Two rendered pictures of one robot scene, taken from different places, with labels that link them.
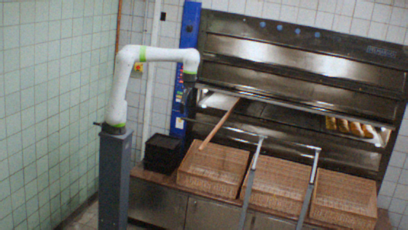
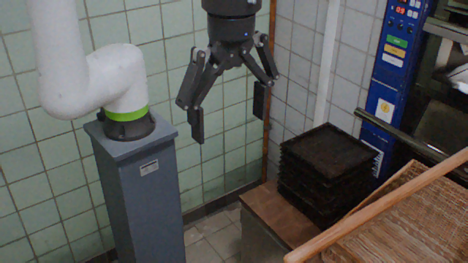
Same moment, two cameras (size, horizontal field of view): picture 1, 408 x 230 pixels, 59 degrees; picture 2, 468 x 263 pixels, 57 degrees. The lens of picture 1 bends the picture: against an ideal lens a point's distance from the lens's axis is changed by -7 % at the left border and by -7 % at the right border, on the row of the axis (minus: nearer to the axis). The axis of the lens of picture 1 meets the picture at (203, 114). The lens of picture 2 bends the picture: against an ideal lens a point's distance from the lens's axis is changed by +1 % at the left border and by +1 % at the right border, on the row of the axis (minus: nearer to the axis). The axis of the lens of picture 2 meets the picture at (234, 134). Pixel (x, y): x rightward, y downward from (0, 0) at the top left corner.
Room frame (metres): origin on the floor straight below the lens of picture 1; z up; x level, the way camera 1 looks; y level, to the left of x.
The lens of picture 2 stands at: (2.00, -0.30, 1.90)
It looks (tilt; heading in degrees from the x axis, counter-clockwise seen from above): 35 degrees down; 41
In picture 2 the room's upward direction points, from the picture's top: straight up
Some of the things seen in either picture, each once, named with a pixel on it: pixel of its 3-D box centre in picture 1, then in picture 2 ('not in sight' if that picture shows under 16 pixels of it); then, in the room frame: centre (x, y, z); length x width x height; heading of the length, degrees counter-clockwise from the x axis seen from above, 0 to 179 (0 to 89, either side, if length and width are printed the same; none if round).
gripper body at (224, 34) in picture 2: (187, 87); (230, 39); (2.48, 0.13, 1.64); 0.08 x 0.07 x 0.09; 168
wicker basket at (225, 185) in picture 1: (213, 167); (431, 254); (3.18, -0.16, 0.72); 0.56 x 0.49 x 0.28; 77
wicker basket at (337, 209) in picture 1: (343, 199); not in sight; (2.89, -1.33, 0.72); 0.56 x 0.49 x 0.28; 75
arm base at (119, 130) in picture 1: (109, 126); (119, 110); (2.59, 0.68, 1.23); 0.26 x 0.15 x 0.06; 80
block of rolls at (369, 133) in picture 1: (348, 121); not in sight; (3.58, -1.46, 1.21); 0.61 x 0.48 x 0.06; 166
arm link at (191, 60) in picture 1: (191, 61); not in sight; (2.49, 0.13, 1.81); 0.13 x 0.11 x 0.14; 3
